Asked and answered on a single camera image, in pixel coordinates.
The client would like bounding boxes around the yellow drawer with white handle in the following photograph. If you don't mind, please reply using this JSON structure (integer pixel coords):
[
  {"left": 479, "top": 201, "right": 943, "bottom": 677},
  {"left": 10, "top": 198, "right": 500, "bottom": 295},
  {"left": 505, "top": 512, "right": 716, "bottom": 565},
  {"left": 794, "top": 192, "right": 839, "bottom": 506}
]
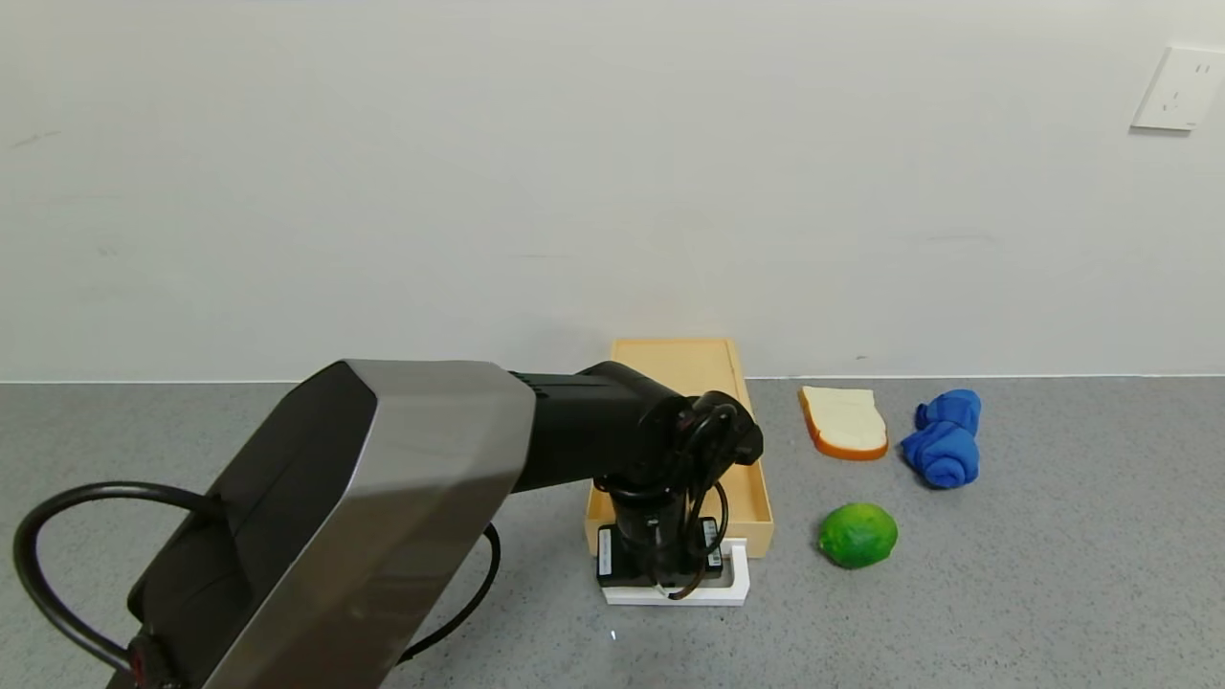
[{"left": 584, "top": 421, "right": 774, "bottom": 606}]

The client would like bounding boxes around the white bread slice orange crust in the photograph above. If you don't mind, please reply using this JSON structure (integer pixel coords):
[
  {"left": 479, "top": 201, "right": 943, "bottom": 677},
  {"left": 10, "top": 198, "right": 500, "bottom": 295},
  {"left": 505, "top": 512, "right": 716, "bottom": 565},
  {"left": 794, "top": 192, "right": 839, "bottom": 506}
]
[{"left": 799, "top": 386, "right": 889, "bottom": 462}]

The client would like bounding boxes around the green lime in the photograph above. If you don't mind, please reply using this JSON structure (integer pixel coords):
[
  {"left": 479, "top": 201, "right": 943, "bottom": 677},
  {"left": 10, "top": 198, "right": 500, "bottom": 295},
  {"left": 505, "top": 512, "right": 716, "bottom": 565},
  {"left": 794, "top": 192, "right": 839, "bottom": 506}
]
[{"left": 818, "top": 502, "right": 899, "bottom": 569}]

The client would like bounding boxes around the blue rolled towel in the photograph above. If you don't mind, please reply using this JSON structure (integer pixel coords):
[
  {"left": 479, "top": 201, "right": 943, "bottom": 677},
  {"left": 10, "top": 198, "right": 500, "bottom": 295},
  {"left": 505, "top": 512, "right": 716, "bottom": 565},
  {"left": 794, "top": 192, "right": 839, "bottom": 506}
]
[{"left": 900, "top": 389, "right": 982, "bottom": 489}]

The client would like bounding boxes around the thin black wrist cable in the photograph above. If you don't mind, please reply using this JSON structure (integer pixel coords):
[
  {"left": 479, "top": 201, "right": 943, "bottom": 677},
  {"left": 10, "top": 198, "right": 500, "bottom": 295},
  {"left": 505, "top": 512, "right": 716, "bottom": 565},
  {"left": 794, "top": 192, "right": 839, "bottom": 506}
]
[{"left": 660, "top": 397, "right": 730, "bottom": 601}]

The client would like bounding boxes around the white wall socket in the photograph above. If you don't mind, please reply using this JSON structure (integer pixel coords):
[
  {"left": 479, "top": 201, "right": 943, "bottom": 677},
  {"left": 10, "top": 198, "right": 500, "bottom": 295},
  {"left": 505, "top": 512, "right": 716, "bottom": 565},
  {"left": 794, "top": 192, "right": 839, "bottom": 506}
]
[{"left": 1130, "top": 46, "right": 1225, "bottom": 132}]

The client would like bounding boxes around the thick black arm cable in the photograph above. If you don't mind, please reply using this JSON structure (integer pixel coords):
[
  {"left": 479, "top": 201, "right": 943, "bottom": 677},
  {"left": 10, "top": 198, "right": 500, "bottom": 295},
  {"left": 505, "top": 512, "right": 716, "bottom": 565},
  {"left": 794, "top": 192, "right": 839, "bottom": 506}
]
[{"left": 13, "top": 481, "right": 503, "bottom": 676}]

